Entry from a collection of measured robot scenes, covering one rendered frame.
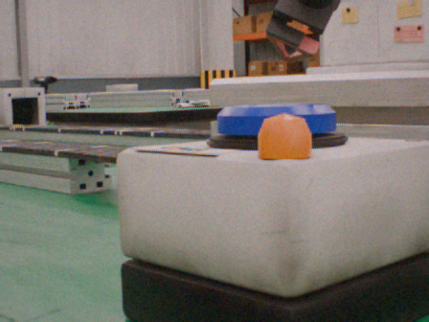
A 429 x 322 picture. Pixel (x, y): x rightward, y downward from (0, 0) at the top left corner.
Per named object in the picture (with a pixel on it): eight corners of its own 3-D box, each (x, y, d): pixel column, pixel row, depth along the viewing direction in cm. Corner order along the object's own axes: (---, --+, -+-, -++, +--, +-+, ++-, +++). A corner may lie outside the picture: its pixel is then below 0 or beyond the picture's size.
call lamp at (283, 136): (246, 157, 19) (245, 114, 19) (282, 152, 20) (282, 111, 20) (287, 160, 18) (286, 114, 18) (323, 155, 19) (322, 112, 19)
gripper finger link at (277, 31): (256, 63, 92) (266, 23, 83) (277, 24, 94) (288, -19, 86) (303, 84, 91) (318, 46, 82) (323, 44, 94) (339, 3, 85)
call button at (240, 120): (193, 164, 24) (191, 104, 24) (273, 154, 26) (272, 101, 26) (282, 172, 21) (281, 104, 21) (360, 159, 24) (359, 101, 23)
